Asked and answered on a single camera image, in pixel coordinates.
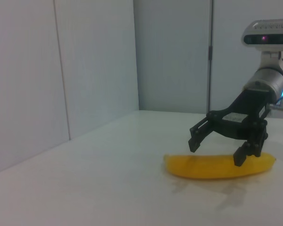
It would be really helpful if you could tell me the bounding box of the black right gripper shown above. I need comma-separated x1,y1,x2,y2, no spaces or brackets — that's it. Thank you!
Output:
188,88,275,167

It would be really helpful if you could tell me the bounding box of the yellow banana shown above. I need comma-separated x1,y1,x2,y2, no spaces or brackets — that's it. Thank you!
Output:
164,152,277,181

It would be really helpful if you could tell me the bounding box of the right gripper connector cable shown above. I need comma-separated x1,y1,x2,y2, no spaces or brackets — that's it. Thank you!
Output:
268,97,283,112

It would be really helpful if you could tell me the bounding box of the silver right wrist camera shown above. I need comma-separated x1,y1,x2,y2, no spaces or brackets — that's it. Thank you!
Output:
241,18,283,52

